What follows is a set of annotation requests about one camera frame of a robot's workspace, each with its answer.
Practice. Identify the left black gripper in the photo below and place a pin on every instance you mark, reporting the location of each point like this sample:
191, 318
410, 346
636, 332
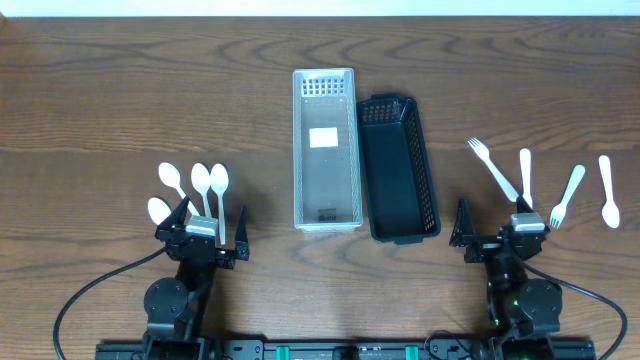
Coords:
201, 245

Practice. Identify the clear plastic basket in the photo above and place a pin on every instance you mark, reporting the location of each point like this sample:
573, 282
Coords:
326, 181

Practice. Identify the black plastic basket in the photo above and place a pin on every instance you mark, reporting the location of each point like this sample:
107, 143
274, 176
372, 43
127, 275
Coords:
400, 195

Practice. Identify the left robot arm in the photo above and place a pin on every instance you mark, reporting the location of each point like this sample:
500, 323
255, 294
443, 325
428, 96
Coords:
176, 305

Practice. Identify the white label sticker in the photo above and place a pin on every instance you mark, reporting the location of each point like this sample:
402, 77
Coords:
323, 137

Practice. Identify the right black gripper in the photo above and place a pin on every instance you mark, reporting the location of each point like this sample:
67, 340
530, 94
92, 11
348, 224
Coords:
464, 236

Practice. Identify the white plastic fork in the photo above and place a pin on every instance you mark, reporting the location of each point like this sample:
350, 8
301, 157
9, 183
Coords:
558, 212
526, 168
484, 154

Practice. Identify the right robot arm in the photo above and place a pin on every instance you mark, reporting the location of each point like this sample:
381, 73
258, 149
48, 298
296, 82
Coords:
525, 310

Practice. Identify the white plastic spoon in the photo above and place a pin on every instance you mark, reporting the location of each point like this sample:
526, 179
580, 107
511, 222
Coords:
158, 210
200, 179
219, 181
610, 212
171, 177

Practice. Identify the black mounting rail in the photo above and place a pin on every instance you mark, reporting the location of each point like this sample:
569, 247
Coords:
435, 348

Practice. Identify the white plastic spoon far left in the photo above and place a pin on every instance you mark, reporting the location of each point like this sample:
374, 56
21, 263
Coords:
158, 210

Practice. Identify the white plastic spoon right side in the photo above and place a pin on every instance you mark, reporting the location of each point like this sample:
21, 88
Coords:
610, 212

